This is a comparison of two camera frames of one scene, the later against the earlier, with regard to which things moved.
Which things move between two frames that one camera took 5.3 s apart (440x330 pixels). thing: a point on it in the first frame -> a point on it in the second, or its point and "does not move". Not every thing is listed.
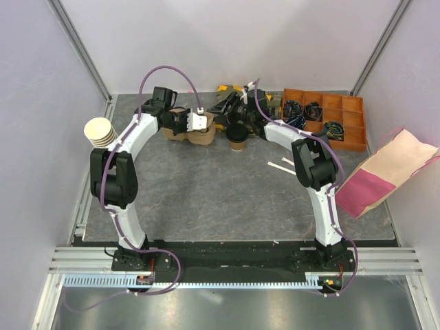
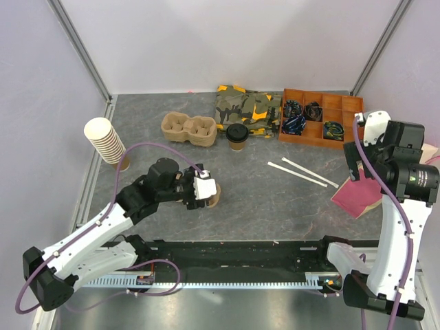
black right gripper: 221,106 -> 353,157
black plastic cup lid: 237,133 does not move
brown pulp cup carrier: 205,137 -> 214,199
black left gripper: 185,128 -> 190,174
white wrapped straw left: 283,169 does not move
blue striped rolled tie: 297,121 does not move
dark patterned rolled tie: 313,111 does not move
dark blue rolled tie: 291,108 does not move
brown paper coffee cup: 237,146 does not move
